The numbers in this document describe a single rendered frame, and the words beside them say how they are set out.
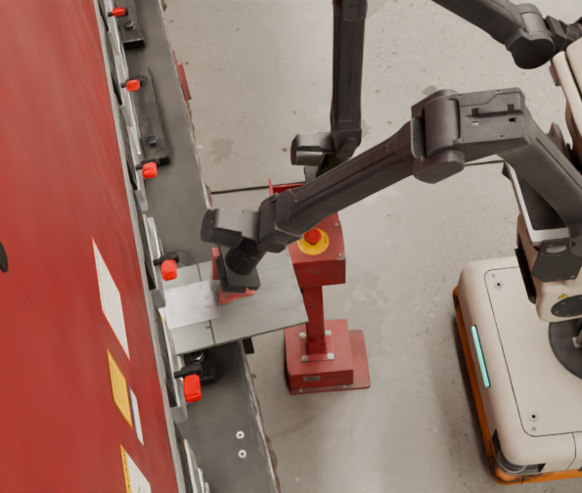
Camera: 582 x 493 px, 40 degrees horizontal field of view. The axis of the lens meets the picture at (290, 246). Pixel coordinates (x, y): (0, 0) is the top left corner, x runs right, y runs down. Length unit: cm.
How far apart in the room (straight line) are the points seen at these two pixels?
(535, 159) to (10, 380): 85
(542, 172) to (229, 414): 76
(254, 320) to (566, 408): 104
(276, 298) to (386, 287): 119
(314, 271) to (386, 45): 168
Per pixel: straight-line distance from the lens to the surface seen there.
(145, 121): 197
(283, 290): 155
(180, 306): 155
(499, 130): 106
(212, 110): 319
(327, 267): 186
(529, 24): 162
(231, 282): 144
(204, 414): 159
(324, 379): 247
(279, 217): 130
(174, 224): 181
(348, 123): 165
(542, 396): 229
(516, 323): 236
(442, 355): 260
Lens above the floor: 235
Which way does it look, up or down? 58 degrees down
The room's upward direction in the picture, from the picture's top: 6 degrees counter-clockwise
